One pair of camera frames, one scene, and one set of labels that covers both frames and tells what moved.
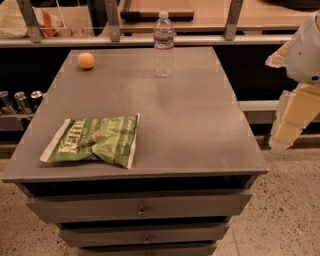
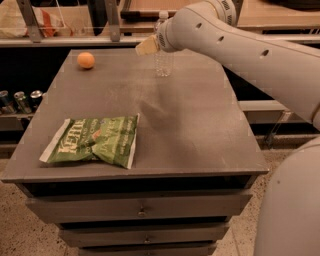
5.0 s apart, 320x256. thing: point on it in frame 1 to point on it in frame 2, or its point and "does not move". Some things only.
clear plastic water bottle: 164,46 does not move
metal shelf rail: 112,41 does not move
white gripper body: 305,55 to 165,38
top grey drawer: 65,209 does not move
